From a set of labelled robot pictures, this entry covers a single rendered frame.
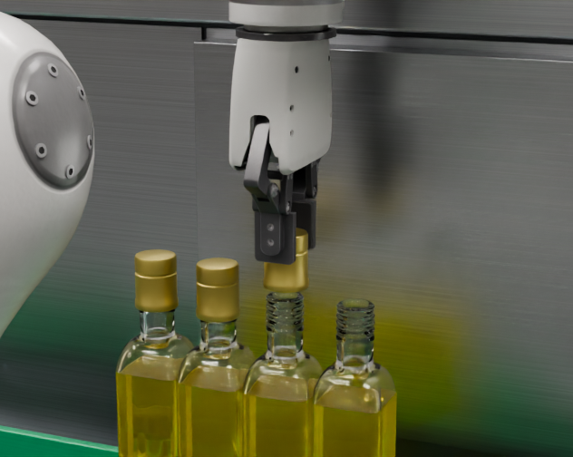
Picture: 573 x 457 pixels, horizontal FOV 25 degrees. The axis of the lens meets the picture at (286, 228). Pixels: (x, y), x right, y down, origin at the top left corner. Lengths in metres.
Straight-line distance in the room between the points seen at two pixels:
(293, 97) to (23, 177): 0.44
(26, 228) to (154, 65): 0.68
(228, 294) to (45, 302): 0.33
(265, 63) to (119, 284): 0.40
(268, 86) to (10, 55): 0.43
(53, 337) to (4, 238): 0.80
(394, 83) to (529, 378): 0.27
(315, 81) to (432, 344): 0.28
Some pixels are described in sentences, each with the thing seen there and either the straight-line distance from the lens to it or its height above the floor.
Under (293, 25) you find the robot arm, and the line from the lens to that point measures 0.95.
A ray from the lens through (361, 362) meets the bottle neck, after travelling 1.02.
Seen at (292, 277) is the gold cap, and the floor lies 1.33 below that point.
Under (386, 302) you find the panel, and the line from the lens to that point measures 1.14.
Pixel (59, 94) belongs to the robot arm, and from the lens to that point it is 0.55.
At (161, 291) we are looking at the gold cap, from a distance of 1.07.
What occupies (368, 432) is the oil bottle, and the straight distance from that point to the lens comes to 1.02.
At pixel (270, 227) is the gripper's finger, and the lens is 0.99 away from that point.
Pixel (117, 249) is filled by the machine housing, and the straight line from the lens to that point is 1.27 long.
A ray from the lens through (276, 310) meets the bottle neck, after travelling 1.02.
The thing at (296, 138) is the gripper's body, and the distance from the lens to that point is 0.96.
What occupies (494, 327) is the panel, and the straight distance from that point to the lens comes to 1.12.
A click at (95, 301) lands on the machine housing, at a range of 1.30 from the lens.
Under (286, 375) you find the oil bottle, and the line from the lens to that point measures 1.03.
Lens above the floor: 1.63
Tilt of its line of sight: 15 degrees down
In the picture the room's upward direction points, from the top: straight up
